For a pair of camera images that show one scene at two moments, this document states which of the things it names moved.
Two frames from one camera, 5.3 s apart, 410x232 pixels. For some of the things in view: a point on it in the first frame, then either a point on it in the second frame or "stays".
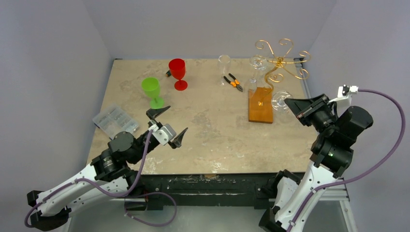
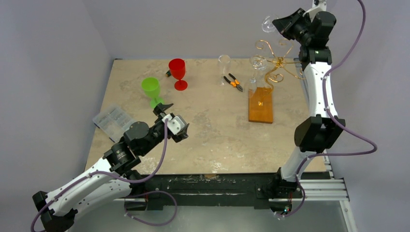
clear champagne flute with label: [257, 63] stays
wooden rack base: [260, 105] stays
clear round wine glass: [278, 102] -> [267, 25]
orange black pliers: [235, 83] stays
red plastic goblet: [177, 67] stays
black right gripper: [312, 108] -> [288, 26]
